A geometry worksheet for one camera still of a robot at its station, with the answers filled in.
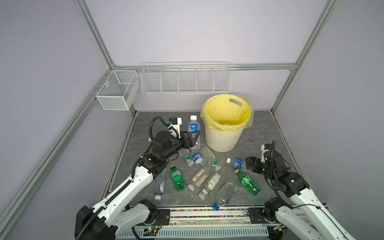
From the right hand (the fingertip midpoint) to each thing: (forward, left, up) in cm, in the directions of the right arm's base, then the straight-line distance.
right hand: (253, 161), depth 77 cm
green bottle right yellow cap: (-8, +1, -10) cm, 13 cm away
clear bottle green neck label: (+8, +22, -11) cm, 26 cm away
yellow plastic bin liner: (+34, +9, +1) cm, 36 cm away
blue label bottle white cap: (+3, +6, -9) cm, 11 cm away
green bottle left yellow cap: (-4, +42, -14) cm, 44 cm away
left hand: (+6, +29, +16) cm, 34 cm away
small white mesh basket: (+47, +83, +12) cm, 96 cm away
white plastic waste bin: (+22, +12, -14) cm, 28 cm away
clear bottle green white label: (-10, +22, -9) cm, 25 cm away
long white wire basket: (+52, +37, +17) cm, 66 cm away
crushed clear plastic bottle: (-10, +12, -13) cm, 20 cm away
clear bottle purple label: (-7, +49, -10) cm, 50 cm away
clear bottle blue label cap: (+6, +29, -10) cm, 31 cm away
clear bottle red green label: (+5, +34, -11) cm, 36 cm away
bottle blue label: (+8, +30, +20) cm, 37 cm away
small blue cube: (-19, +20, -11) cm, 30 cm away
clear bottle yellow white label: (-6, +29, -9) cm, 30 cm away
